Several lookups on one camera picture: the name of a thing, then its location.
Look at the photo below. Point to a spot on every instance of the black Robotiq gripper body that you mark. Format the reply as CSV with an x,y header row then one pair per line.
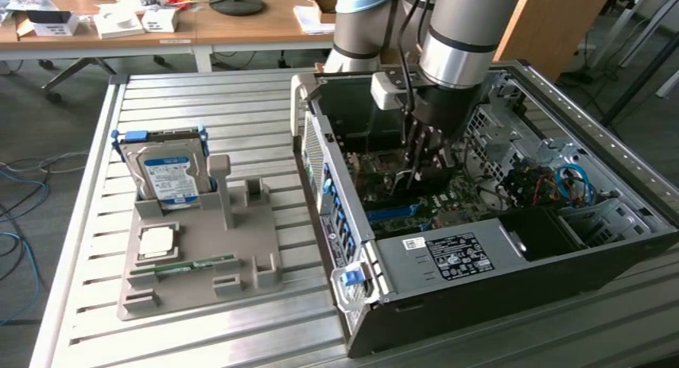
x,y
446,109

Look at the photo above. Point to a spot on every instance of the black graphics card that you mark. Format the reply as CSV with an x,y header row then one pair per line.
x,y
430,194

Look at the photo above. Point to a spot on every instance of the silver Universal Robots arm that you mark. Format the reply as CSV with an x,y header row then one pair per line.
x,y
462,46

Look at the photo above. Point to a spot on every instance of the CPU socket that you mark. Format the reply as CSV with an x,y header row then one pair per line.
x,y
384,163

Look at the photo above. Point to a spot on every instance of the green motherboard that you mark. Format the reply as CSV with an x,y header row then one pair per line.
x,y
462,193

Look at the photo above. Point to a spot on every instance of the perforated metal drive cage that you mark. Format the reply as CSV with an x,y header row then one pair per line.
x,y
499,141

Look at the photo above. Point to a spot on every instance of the grey chipset heat sink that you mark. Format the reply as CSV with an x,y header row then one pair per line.
x,y
451,220

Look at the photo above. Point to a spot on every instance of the long blue expansion slot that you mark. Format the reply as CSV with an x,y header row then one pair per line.
x,y
392,214

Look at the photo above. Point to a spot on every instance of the short blue expansion slot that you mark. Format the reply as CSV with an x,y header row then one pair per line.
x,y
424,225

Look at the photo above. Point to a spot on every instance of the grey power supply unit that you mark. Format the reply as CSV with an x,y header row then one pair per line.
x,y
403,264

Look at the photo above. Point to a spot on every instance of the wooden cabinet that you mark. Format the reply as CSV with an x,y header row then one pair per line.
x,y
551,26

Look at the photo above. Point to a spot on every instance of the blue case latch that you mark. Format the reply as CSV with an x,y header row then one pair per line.
x,y
352,276

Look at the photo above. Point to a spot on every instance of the white paper stack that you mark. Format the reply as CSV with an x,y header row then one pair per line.
x,y
312,20

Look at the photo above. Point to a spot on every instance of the light grey disk bay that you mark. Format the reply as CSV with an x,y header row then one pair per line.
x,y
610,217

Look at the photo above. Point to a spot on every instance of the open black PC case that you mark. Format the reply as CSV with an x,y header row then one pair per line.
x,y
530,296

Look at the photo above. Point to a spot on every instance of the grey parts rack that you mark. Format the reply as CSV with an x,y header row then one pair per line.
x,y
212,233

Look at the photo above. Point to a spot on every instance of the wooden desk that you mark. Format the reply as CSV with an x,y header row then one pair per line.
x,y
239,30

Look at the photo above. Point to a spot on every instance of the black lamp base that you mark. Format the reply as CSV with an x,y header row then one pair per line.
x,y
236,4

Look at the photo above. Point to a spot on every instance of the hard disk in blue caddy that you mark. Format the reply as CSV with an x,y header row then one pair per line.
x,y
164,177

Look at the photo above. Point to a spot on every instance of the green RAM stick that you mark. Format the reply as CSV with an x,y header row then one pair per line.
x,y
180,266

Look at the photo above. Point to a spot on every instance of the silver CPU chip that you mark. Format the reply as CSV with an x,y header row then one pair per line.
x,y
158,242

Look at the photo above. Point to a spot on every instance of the small white labelled box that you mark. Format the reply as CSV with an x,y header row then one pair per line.
x,y
160,20

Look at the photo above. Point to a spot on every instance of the white box with disc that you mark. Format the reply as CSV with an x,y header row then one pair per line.
x,y
119,24

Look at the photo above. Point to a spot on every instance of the white box with black top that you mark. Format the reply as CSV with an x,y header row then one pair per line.
x,y
53,24

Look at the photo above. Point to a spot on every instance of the clear plastic bag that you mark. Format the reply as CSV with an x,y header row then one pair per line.
x,y
27,0

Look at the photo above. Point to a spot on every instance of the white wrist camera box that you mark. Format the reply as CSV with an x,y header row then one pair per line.
x,y
390,91

